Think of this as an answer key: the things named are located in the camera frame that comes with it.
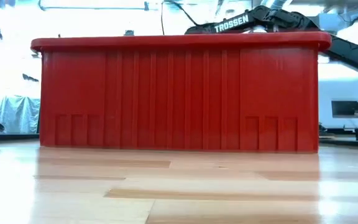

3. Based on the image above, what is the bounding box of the red plastic bin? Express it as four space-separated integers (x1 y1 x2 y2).
30 30 333 154

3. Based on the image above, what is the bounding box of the pale blue tarp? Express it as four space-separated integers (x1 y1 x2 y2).
0 95 41 134

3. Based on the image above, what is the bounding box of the thin black hanging cable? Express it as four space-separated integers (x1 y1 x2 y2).
160 0 165 35

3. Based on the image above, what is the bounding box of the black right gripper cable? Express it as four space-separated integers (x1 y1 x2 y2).
166 0 199 27

